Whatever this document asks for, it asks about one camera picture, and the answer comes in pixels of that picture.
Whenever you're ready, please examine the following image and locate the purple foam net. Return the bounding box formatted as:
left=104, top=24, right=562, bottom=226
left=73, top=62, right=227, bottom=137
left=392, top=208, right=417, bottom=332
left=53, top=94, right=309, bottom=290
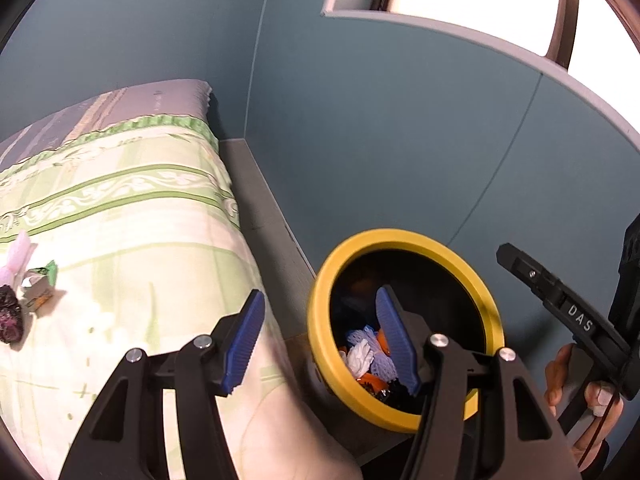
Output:
left=367, top=352, right=399, bottom=381

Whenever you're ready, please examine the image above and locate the white foam net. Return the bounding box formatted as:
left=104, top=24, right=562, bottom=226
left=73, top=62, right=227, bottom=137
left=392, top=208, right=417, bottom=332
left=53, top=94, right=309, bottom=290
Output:
left=346, top=338, right=376, bottom=377

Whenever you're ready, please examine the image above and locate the person's right hand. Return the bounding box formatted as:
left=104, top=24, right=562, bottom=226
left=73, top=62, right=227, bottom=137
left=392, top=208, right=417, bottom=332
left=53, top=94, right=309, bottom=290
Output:
left=545, top=343, right=626, bottom=472

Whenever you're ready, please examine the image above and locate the striped purple bed sheet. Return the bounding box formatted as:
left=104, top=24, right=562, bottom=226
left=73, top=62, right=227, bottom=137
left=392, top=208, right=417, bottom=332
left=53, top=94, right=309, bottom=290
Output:
left=0, top=79, right=217, bottom=172

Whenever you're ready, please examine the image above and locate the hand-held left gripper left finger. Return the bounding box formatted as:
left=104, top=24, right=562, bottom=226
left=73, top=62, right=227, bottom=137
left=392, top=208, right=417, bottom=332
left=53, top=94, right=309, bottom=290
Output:
left=59, top=289, right=267, bottom=480

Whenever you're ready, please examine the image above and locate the green and white wrapper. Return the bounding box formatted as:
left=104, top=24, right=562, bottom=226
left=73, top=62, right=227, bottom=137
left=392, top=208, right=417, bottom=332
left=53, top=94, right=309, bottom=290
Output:
left=20, top=260, right=60, bottom=311

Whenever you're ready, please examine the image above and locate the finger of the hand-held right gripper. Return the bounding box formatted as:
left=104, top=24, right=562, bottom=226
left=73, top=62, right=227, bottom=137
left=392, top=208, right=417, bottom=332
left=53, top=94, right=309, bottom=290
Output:
left=496, top=243, right=632, bottom=401

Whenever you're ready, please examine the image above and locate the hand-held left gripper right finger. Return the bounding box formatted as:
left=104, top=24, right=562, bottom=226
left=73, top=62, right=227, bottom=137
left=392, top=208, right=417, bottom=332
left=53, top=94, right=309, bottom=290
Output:
left=375, top=286, right=583, bottom=480

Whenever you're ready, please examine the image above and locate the orange snack wrapper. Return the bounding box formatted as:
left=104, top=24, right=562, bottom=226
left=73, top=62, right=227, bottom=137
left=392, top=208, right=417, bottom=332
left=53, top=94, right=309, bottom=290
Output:
left=357, top=372, right=392, bottom=394

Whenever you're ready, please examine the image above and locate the green floral blanket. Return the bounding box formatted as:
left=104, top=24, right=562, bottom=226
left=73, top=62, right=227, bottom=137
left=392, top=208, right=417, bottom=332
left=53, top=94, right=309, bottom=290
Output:
left=0, top=115, right=362, bottom=480

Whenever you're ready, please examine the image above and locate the yellow-rimmed black trash bin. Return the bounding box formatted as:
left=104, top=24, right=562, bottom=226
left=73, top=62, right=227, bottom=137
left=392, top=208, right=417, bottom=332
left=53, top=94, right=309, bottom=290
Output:
left=307, top=230, right=506, bottom=435

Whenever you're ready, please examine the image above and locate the dark crumpled wrapper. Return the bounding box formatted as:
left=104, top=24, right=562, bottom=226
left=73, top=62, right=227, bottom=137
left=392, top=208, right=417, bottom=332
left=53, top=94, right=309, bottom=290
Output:
left=0, top=285, right=25, bottom=346

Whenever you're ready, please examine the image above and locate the grey bed frame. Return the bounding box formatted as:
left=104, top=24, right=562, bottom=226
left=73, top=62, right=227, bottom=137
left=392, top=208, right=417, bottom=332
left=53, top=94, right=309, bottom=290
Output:
left=217, top=138, right=417, bottom=467

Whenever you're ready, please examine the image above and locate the blue foam net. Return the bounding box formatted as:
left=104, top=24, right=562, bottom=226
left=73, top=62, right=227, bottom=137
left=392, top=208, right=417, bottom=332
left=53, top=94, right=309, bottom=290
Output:
left=345, top=324, right=379, bottom=347

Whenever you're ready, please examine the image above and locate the pale pink foam net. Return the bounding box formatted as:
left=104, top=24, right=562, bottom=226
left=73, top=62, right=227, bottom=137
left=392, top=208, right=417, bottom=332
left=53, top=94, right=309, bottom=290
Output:
left=0, top=230, right=40, bottom=285

